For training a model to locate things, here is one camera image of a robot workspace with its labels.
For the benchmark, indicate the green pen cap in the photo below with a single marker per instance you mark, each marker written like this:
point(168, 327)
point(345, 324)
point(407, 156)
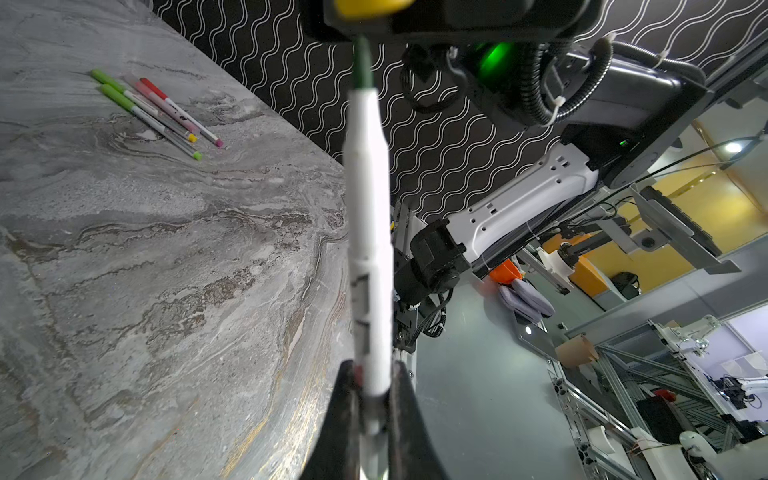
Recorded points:
point(117, 97)

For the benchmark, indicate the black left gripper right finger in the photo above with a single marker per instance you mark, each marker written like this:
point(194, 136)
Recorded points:
point(411, 454)

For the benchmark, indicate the yellow white pen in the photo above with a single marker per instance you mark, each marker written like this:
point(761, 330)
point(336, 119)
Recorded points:
point(144, 104)

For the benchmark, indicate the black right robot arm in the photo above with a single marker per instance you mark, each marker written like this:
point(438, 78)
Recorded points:
point(618, 106)

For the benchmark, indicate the purple white pen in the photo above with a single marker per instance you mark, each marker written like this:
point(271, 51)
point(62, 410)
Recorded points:
point(202, 129)

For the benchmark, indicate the green white pen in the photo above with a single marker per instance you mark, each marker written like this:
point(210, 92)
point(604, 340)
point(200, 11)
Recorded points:
point(370, 256)

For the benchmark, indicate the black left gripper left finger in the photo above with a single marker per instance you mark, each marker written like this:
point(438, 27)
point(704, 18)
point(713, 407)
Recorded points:
point(336, 454)

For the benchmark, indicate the pink white pen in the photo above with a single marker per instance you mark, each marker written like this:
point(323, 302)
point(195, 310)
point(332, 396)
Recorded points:
point(164, 105)

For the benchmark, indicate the yellow pen cap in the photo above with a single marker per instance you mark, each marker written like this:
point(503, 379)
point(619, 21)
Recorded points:
point(359, 10)

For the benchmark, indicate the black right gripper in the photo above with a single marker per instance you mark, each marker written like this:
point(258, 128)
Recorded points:
point(456, 22)

